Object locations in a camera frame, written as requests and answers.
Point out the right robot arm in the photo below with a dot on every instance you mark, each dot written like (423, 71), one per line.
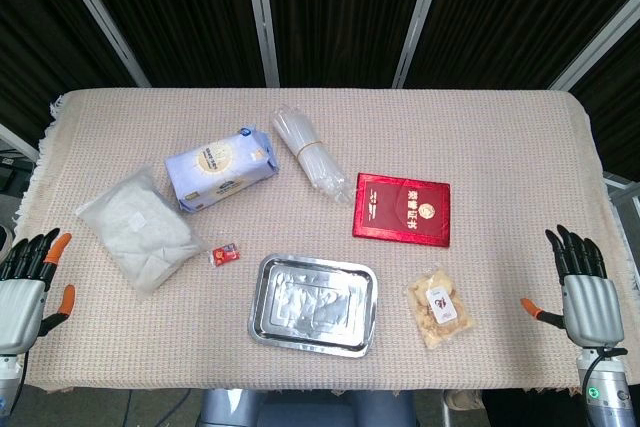
(610, 397)

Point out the small red candy packet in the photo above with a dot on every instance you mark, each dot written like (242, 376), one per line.
(225, 254)

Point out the red certificate book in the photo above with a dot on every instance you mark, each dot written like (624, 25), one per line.
(400, 212)

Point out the clear snack bag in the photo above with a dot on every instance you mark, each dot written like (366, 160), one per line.
(440, 307)

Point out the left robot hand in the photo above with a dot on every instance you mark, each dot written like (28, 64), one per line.
(20, 307)

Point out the white partition frame post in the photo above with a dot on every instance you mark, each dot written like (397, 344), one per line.
(100, 12)
(262, 17)
(420, 17)
(595, 47)

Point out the white shoe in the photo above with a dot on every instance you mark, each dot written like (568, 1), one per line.
(462, 399)

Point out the beige woven tablecloth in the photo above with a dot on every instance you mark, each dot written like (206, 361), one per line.
(320, 137)

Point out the clear plastic straw bundle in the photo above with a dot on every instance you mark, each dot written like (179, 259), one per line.
(305, 139)

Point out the yellow rubber band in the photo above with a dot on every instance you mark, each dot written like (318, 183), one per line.
(309, 148)

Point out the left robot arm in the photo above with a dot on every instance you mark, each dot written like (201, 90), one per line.
(6, 382)

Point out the blue tissue pack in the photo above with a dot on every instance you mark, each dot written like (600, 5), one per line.
(220, 167)

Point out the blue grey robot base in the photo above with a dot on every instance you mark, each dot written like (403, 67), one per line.
(310, 409)

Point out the white translucent plastic bag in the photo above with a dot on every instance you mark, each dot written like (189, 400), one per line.
(140, 232)

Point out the stainless steel tray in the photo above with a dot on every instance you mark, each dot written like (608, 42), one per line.
(280, 317)

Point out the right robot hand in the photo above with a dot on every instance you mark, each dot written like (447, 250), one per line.
(592, 307)

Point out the dark pleated curtain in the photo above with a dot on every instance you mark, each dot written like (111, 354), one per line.
(340, 12)

